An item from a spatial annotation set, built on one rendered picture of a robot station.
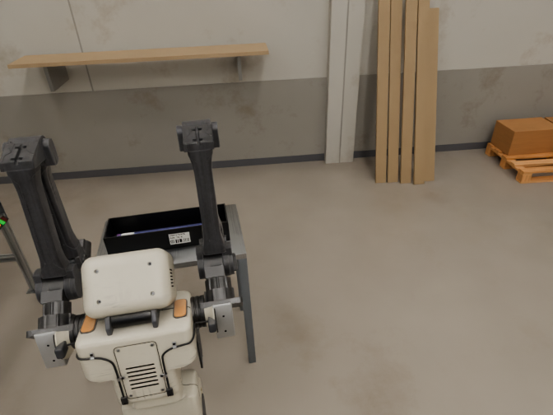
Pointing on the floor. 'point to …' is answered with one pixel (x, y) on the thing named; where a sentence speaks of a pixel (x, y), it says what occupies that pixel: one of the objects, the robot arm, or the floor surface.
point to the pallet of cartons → (524, 146)
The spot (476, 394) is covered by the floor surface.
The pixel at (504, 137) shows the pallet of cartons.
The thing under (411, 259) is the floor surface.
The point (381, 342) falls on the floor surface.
